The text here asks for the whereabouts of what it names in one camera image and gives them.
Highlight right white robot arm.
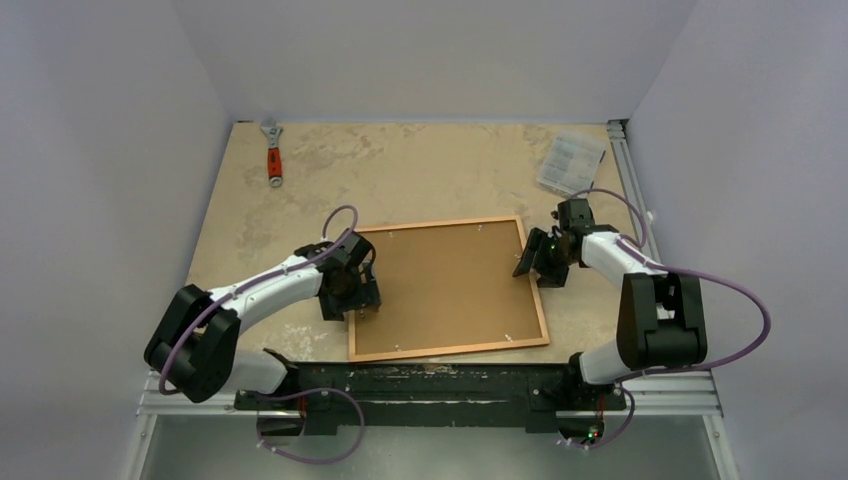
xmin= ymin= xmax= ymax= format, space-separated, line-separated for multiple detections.
xmin=513 ymin=199 xmax=708 ymax=407

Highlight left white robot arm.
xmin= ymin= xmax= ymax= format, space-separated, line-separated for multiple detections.
xmin=143 ymin=230 xmax=381 ymax=409

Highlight clear plastic screw box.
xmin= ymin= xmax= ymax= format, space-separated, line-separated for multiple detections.
xmin=536 ymin=130 xmax=606 ymax=197

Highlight aluminium rail frame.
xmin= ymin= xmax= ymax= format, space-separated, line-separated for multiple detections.
xmin=119 ymin=120 xmax=738 ymax=479

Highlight brown cardboard backing board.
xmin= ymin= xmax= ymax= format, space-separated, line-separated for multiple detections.
xmin=353 ymin=221 xmax=545 ymax=356

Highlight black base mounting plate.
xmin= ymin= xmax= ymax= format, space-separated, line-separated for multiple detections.
xmin=234 ymin=362 xmax=627 ymax=435

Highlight red handled adjustable wrench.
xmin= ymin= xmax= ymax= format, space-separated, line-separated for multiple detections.
xmin=260 ymin=118 xmax=283 ymax=188

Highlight copper wooden picture frame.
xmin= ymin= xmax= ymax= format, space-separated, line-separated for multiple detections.
xmin=347 ymin=215 xmax=552 ymax=364

